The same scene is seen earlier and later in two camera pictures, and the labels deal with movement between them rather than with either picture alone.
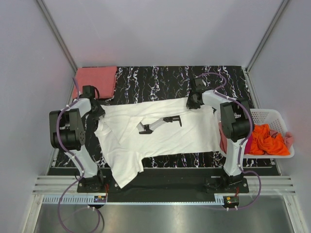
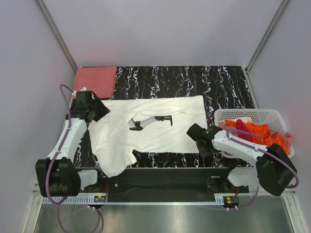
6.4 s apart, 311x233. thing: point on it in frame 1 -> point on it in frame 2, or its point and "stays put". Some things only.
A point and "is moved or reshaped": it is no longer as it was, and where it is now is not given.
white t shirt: x=123 y=147 is moved or reshaped
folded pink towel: x=102 y=78 stays put
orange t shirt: x=263 y=142 stays put
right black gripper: x=190 y=105 -> x=204 y=153
